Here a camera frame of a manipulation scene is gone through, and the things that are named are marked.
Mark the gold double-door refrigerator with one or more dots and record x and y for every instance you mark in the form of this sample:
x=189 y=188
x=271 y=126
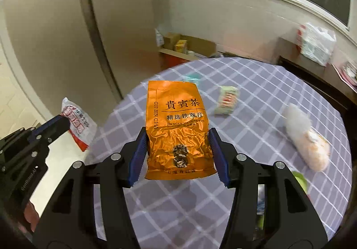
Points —
x=55 y=28

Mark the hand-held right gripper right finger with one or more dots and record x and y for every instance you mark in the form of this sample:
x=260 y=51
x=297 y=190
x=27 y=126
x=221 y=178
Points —
x=220 y=159

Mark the white paper bag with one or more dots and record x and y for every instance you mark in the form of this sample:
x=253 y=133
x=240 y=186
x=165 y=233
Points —
x=159 y=37

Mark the teal packet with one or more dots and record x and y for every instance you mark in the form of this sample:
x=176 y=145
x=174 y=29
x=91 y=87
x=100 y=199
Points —
x=192 y=77

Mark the white shopping bag with packs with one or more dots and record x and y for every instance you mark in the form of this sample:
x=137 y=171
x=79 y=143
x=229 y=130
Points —
x=316 y=43

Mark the green plastic wrapper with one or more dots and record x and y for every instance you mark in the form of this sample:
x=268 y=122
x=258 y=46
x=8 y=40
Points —
x=299 y=180

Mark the white and red packet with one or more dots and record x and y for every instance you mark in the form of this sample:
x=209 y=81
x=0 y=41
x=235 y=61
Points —
x=81 y=123

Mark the orange foil tea packet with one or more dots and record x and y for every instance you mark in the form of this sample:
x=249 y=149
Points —
x=178 y=115

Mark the pink table mat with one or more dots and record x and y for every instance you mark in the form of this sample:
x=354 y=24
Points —
x=344 y=76

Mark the yellow box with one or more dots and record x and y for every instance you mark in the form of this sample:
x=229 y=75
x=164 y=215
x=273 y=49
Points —
x=180 y=45

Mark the small white cup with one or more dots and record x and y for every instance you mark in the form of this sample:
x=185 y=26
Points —
x=190 y=52

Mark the person's left hand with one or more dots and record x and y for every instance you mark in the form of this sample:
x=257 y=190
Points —
x=32 y=215

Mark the round table with checked cloth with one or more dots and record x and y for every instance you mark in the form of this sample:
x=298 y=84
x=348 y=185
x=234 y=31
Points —
x=265 y=84

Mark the white plastic bag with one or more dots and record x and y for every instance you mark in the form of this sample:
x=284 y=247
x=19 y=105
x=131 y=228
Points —
x=304 y=137

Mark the dark wooden cabinet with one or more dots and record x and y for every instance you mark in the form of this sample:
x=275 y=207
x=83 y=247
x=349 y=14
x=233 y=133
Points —
x=312 y=76

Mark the small brown cardboard box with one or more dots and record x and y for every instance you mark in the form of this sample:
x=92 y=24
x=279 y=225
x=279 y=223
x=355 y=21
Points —
x=171 y=41

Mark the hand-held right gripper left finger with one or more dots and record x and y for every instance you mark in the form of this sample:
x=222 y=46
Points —
x=137 y=159

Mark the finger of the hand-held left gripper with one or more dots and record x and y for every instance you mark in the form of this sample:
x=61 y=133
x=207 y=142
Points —
x=46 y=141
x=57 y=123

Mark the large brown cardboard box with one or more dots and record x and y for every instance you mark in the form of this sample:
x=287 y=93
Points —
x=199 y=43

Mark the green and red snack packet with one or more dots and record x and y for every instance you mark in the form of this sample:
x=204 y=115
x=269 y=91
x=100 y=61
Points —
x=227 y=99

